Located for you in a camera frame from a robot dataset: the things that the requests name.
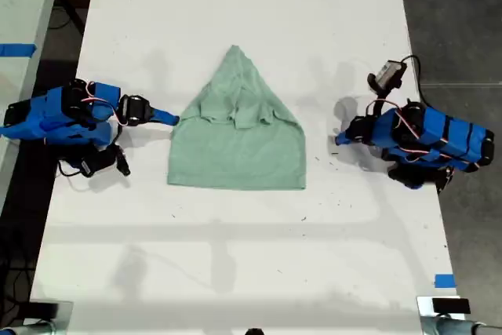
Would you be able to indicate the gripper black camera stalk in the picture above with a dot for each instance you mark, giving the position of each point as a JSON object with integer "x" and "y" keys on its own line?
{"x": 122, "y": 162}
{"x": 381, "y": 89}

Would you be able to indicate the small black box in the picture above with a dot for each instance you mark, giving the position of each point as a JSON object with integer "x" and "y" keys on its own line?
{"x": 450, "y": 306}
{"x": 43, "y": 309}

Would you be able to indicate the pale green T-shirt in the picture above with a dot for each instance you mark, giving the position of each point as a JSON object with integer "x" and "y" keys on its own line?
{"x": 239, "y": 154}

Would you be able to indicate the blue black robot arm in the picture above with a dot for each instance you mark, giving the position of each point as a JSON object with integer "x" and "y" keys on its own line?
{"x": 51, "y": 119}
{"x": 451, "y": 139}

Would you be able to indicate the long blue tape strip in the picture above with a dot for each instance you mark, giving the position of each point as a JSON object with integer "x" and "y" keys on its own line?
{"x": 15, "y": 49}

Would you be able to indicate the small black round object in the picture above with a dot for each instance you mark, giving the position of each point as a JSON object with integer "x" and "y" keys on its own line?
{"x": 255, "y": 332}

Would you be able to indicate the short blue tape strip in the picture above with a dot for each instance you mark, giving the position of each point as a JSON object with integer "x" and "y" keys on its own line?
{"x": 444, "y": 281}

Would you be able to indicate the white side table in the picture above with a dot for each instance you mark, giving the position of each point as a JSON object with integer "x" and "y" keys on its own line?
{"x": 23, "y": 5}

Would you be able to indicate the gripper grey camera box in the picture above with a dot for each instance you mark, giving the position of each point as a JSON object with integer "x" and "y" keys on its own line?
{"x": 390, "y": 70}

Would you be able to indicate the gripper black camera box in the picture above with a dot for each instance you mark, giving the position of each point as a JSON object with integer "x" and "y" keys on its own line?
{"x": 96, "y": 163}

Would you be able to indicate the silver metal bracket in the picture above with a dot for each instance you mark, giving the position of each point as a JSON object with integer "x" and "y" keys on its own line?
{"x": 64, "y": 317}
{"x": 425, "y": 321}

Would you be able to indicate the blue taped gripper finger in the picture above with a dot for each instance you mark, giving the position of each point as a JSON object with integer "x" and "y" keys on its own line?
{"x": 164, "y": 114}
{"x": 344, "y": 135}
{"x": 164, "y": 121}
{"x": 345, "y": 141}

